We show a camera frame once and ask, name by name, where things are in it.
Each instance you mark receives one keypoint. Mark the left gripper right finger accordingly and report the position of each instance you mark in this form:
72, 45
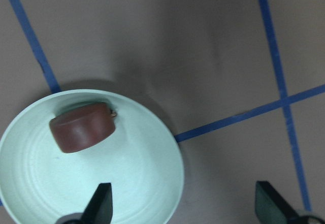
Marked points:
271, 207

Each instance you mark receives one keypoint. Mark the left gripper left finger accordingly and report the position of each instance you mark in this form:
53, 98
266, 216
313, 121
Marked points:
98, 210

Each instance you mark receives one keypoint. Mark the brown steamed bun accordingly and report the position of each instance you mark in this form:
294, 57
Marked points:
83, 127

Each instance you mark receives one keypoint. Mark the light green plate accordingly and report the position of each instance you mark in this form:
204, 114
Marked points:
141, 160

